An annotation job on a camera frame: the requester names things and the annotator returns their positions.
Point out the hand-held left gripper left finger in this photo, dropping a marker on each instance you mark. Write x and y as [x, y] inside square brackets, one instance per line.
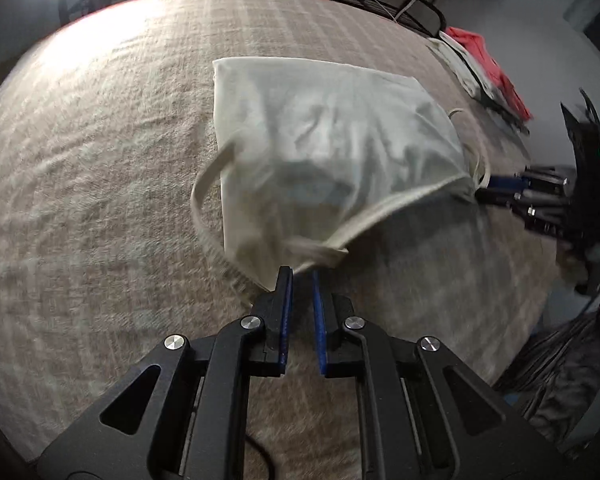
[286, 310]

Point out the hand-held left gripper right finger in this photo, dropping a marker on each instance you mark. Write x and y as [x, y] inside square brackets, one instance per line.
[319, 310]

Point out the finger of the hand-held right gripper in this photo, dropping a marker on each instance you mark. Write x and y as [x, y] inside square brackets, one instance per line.
[505, 180]
[505, 198]

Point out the cream canvas tote bag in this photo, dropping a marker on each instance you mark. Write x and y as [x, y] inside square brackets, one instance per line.
[330, 135]

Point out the dark folded garment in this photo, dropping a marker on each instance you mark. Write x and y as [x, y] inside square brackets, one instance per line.
[505, 115]

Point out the pink folded garment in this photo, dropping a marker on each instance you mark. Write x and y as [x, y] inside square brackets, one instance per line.
[495, 72]

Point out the white folded garment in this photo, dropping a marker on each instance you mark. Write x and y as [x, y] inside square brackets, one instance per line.
[455, 57]

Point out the person's dark clothing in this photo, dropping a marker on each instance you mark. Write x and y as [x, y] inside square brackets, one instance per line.
[565, 370]

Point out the plaid blanket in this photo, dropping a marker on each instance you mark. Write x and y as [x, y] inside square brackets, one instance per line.
[105, 185]

